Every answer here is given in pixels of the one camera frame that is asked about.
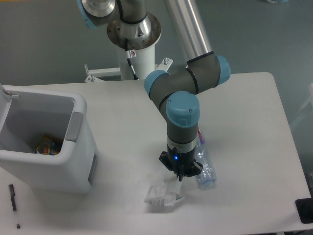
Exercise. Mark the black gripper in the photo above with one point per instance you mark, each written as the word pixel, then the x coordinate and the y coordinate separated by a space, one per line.
pixel 182 164

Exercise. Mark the white plastic wrapper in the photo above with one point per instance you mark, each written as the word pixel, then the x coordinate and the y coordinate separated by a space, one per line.
pixel 164 191

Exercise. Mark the clear plastic water bottle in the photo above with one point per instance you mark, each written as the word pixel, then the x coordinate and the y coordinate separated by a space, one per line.
pixel 207 178

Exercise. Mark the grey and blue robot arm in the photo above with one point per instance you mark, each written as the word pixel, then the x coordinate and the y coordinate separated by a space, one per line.
pixel 175 95

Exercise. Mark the white trash can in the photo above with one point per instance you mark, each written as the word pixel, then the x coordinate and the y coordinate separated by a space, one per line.
pixel 26 116

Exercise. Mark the black device at table edge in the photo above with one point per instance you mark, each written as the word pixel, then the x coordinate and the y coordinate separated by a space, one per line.
pixel 305 210

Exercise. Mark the colourful snack wrapper in bin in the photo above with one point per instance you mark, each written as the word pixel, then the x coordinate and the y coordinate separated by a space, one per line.
pixel 49 146

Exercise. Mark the black pen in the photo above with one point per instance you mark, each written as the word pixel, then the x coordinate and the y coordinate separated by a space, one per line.
pixel 14 206

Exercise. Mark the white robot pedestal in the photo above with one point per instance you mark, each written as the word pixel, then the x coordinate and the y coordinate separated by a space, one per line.
pixel 137 54

